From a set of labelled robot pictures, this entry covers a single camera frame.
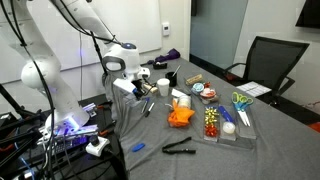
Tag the white paper cup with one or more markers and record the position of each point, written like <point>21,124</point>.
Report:
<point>163,87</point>

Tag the white paper sheet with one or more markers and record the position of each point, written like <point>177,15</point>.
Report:
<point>254,89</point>

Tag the black tripod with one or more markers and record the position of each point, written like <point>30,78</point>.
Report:
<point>16,133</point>

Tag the blue ribbon bundle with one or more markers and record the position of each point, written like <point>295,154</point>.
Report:
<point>226,114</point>

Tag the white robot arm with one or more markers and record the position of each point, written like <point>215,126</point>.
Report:
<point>43,76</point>

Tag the black capped white marker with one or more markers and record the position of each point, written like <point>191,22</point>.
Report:
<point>150,109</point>

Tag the gold gift bow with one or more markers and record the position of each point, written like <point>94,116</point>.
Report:
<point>211,111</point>
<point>210,120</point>

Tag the gray tablecloth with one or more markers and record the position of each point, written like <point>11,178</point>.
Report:
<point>216,160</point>

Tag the white wall thermostat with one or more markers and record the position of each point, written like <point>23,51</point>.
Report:
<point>166,29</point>

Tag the white wall whiteboard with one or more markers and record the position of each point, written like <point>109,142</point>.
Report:
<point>143,23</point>

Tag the red white round tin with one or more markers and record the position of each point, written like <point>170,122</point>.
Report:
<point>208,93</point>

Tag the black mesh office chair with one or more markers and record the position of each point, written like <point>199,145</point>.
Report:
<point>273,60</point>

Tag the clear organizer tray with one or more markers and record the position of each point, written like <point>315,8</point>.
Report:
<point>246,133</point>

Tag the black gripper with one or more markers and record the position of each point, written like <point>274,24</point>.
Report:
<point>138,87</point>

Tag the plain wooden stamp block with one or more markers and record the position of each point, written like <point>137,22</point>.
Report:
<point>194,79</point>

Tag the small blue plastic piece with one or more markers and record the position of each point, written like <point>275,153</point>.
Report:
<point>138,147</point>

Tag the clear balloon box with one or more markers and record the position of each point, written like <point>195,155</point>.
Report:
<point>173,124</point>

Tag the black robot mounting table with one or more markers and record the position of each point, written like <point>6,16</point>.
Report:
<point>76,160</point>

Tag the blue capped silver marker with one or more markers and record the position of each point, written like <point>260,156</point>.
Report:
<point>145,105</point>

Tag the black wall television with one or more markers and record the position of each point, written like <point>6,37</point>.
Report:
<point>308,13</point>

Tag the wooden greetings stamp block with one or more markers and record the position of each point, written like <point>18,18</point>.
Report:
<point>151,88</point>

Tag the black pen cup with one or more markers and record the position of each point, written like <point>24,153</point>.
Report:
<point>171,80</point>

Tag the small red gift bow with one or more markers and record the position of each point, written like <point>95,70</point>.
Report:
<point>207,85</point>

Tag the orange black clamp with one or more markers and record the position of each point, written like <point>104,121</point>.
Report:
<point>106,106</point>

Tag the white emergency stop box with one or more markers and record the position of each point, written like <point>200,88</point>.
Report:
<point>96,146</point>

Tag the white ribbon spool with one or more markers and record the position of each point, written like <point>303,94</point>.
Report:
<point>184,101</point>

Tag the silver pen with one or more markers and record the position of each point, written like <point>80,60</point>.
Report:
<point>176,70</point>

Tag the orange bag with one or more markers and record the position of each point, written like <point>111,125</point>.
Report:
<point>315,127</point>

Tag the purple folded umbrella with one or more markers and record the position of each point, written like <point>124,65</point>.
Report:
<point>166,56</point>

